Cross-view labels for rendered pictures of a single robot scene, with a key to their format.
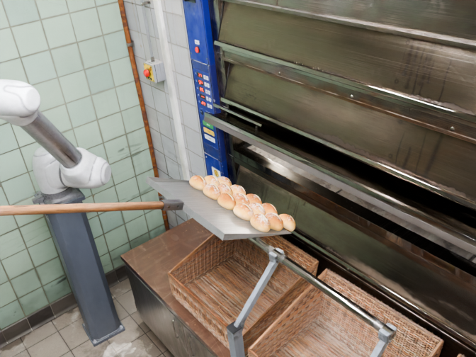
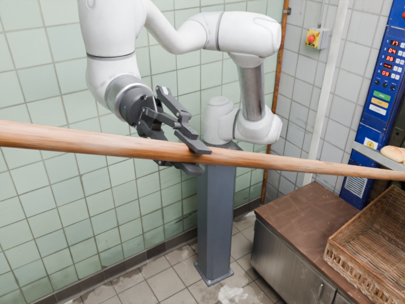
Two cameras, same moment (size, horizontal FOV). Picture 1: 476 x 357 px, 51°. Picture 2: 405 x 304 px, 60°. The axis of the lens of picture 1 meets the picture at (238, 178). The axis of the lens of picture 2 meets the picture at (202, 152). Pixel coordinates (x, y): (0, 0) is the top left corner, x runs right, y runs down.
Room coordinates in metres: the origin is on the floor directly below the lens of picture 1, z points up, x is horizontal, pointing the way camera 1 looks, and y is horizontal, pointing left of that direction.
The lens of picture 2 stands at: (0.60, 0.93, 2.00)
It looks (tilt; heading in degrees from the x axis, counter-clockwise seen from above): 33 degrees down; 3
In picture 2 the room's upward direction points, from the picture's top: straight up
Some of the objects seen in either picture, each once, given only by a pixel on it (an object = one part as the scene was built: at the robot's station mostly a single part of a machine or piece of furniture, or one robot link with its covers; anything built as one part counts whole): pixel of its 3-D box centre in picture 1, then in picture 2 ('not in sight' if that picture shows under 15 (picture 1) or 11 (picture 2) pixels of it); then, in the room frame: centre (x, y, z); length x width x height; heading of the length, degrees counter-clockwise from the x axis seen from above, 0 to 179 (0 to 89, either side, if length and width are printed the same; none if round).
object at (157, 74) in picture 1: (154, 70); (316, 37); (2.61, 0.39, 1.46); 0.10 x 0.07 x 0.10; 36
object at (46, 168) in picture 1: (51, 167); (219, 119); (2.18, 0.92, 1.17); 0.18 x 0.16 x 0.22; 72
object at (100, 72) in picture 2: not in sight; (111, 77); (1.35, 1.17, 1.71); 0.16 x 0.11 x 0.13; 36
